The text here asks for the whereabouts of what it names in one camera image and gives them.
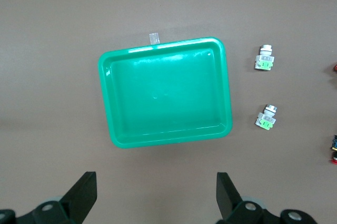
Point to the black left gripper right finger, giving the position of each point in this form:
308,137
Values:
231,203

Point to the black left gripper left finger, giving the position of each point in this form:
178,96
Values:
76,203

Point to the green push button switch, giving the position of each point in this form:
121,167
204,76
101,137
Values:
266,118
264,59

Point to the green plastic tray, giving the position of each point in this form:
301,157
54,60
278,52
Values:
168,95

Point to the brown table cover sheet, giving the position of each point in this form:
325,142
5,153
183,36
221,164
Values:
52,50

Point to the clear tape piece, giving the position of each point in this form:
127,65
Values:
154,38

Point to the red push button switch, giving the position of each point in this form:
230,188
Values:
335,67
335,147

